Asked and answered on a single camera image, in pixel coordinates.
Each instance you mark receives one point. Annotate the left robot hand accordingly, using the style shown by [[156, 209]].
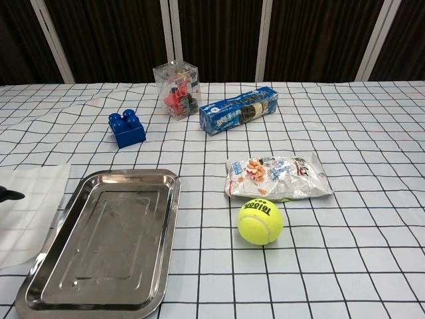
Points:
[[11, 195]]

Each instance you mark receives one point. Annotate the translucent white paper sheet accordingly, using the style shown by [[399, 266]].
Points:
[[30, 206]]

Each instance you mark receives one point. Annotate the stainless steel tray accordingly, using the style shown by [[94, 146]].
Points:
[[109, 239]]

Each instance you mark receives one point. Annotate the blue building block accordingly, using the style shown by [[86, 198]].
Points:
[[127, 131]]

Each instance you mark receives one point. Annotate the clear plastic toy box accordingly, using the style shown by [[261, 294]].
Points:
[[177, 89]]

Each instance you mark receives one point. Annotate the blue cookie box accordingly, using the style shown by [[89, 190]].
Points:
[[235, 113]]

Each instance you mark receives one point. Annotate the yellow tennis ball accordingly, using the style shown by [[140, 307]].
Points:
[[260, 222]]

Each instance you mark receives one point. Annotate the white snack bag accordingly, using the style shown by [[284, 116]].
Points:
[[282, 179]]

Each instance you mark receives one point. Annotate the white checkered tablecloth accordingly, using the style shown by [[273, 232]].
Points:
[[332, 249]]

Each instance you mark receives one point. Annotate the white partition frame post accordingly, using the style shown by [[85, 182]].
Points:
[[53, 40], [265, 40], [376, 43], [176, 33]]

